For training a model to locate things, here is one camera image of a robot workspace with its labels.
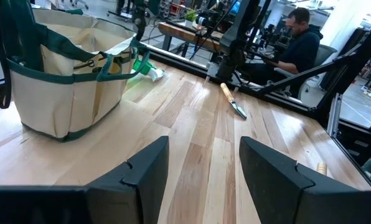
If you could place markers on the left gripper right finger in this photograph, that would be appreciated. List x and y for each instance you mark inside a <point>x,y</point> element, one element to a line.
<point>272,186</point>

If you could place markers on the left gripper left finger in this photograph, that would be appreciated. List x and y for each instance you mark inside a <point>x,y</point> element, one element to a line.
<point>142,186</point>

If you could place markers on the green spray bottle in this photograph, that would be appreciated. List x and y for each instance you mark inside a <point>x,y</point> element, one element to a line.
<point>145,68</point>

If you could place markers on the beige green gardening bag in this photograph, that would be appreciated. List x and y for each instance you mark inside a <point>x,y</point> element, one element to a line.
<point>54,102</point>

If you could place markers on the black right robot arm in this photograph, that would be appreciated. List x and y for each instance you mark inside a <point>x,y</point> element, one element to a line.
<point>235,31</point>

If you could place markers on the person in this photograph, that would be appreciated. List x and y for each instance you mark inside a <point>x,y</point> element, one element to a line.
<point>300,49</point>

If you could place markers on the grey office chair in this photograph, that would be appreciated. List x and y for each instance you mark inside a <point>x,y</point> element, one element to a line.
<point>325,53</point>

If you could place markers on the wooden workbench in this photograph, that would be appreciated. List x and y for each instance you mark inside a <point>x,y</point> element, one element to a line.
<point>185,34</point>

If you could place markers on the small green plant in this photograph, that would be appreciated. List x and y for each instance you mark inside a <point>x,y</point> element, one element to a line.
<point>190,15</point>

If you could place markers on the silver metal bracket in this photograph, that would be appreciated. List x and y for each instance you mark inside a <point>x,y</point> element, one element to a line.
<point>334,115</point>

